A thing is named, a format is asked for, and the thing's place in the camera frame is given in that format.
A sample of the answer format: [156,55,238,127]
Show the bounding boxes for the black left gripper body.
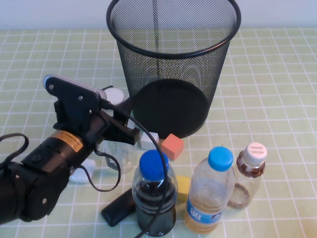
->
[53,98,118,146]

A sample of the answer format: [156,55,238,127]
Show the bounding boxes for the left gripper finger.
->
[106,116,141,147]
[112,95,136,125]

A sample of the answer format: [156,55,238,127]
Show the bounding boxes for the clear bottle green label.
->
[99,87,141,175]

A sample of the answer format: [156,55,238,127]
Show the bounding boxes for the small bottle brown residue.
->
[227,142,268,209]

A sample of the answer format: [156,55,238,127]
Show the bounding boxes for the black mesh wastebasket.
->
[106,0,242,139]

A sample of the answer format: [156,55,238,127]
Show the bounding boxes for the white cube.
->
[140,132,159,150]

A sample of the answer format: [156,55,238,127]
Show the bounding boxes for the orange cube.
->
[160,133,185,161]

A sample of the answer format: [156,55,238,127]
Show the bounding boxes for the white earbuds case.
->
[69,158,96,184]

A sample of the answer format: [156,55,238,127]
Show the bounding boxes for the black rectangular case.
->
[101,187,136,228]

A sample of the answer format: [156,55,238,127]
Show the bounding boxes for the dark liquid bottle blue cap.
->
[132,149,178,238]

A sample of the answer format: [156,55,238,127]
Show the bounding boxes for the yellow cube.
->
[175,175,191,202]

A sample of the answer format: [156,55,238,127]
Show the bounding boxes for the yellow liquid bottle blue cap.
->
[184,146,236,235]

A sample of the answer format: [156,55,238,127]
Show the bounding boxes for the green checked tablecloth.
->
[0,26,317,238]

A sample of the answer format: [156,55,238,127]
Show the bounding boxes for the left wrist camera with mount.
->
[42,74,106,113]

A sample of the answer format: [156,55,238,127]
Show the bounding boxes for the thick black camera cable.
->
[99,98,170,238]

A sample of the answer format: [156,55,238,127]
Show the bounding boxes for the thin black cable loop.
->
[70,148,122,193]

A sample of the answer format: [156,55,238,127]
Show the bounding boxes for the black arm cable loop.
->
[0,133,30,172]

